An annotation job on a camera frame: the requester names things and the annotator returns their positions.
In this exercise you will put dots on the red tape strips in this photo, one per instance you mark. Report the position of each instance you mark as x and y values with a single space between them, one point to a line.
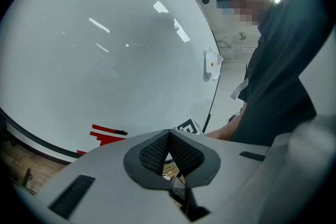
107 139

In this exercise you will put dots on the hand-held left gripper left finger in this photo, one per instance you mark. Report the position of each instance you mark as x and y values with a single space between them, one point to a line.
105 165

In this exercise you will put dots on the person in dark shirt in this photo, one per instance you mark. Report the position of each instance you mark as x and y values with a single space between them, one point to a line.
278 73

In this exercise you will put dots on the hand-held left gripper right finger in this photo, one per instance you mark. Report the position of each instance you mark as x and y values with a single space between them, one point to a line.
231 154

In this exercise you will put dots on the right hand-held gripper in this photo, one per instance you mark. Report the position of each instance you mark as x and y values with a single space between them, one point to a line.
190 127

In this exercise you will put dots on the crumpled white paper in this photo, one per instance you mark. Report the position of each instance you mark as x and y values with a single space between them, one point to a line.
213 70

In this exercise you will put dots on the white whiteboard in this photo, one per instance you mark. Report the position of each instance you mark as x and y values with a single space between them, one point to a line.
92 47

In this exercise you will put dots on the person's right forearm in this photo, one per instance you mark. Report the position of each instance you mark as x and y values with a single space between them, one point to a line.
223 131

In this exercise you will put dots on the round ceiling fixture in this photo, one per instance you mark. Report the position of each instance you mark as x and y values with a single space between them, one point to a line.
241 36

